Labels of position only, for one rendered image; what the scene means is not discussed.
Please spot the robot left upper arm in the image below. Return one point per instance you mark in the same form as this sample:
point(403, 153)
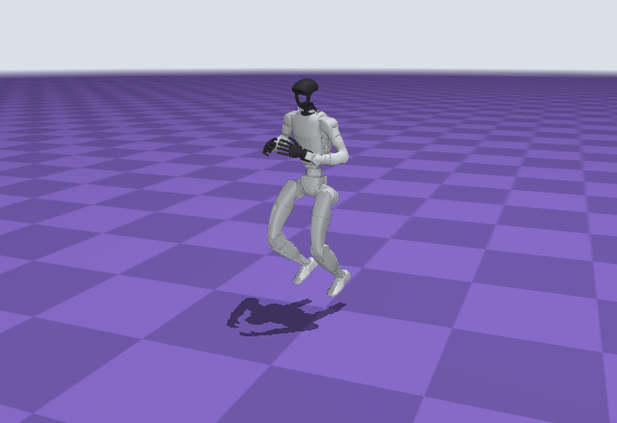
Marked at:
point(330, 127)

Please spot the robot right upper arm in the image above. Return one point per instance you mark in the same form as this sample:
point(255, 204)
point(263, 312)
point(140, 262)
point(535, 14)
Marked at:
point(286, 127)

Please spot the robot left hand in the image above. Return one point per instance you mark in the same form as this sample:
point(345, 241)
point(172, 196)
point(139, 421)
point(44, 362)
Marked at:
point(295, 150)

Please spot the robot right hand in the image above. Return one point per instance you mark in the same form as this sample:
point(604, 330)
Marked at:
point(270, 145)

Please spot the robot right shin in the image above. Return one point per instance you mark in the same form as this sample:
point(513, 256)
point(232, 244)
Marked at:
point(290, 251)

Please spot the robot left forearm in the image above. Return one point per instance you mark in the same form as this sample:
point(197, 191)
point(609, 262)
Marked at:
point(327, 159)

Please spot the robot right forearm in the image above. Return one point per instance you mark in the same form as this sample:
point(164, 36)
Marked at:
point(278, 141)

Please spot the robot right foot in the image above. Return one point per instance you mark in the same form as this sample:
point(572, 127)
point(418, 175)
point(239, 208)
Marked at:
point(304, 271)

